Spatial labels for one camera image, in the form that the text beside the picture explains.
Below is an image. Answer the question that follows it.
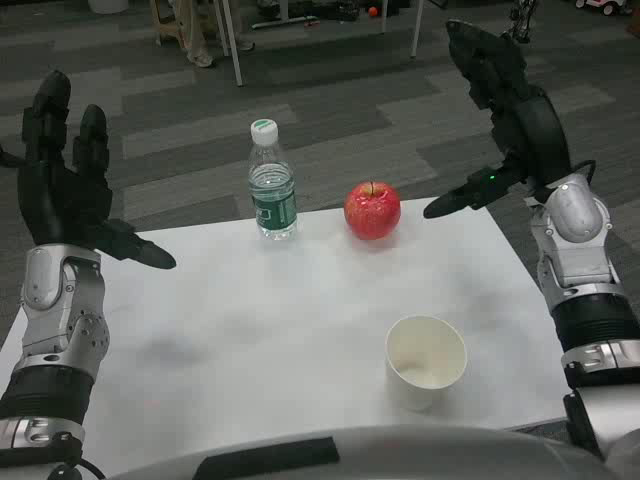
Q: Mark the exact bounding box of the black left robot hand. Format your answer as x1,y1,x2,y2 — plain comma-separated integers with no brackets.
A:
0,69,177,271

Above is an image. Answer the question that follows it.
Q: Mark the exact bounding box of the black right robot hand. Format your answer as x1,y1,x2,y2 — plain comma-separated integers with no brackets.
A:
423,18,574,220

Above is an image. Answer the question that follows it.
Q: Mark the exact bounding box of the white paper cup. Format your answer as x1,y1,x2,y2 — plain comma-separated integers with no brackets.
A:
384,314,469,412

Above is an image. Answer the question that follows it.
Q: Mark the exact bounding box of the white toy car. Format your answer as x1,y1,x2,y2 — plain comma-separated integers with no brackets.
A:
574,0,635,16

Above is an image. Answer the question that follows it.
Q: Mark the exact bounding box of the white slanted table leg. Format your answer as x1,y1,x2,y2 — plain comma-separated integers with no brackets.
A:
219,0,245,89
409,0,426,60

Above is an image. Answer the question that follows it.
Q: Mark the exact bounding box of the red apple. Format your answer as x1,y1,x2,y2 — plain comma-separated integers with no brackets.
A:
343,180,403,241

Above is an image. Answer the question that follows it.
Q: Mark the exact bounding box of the wooden stool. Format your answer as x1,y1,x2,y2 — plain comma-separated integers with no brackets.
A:
149,0,187,49

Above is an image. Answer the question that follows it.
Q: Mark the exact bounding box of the clear plastic water bottle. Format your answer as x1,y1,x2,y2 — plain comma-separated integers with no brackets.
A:
248,118,299,242

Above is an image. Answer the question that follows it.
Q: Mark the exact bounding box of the person in beige trousers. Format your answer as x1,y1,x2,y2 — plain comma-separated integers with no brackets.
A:
179,0,257,69

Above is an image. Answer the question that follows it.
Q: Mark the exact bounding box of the long white bar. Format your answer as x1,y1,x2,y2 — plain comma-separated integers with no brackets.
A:
251,14,321,30

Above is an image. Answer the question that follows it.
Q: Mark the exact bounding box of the silver robot chest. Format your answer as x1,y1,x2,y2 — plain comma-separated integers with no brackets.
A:
107,424,640,480

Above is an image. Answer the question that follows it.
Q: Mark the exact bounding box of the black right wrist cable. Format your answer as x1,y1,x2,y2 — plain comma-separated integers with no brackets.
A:
569,159,597,186

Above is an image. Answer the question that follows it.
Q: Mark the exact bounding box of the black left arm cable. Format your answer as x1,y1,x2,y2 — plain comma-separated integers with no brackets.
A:
44,457,109,480

